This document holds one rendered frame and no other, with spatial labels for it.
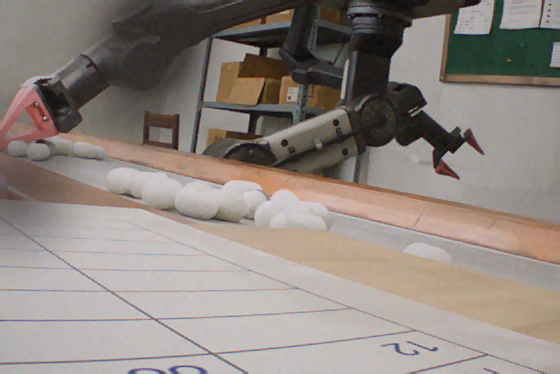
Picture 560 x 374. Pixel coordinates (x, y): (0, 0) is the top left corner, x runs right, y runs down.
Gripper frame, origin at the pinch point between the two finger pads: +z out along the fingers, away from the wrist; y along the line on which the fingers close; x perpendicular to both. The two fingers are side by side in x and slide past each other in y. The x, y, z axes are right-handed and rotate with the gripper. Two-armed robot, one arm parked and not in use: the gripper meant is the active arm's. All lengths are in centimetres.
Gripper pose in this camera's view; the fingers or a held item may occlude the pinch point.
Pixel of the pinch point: (0, 141)
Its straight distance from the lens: 82.7
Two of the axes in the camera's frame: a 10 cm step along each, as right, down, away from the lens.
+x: 4.1, 7.9, 4.6
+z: -6.7, 6.0, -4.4
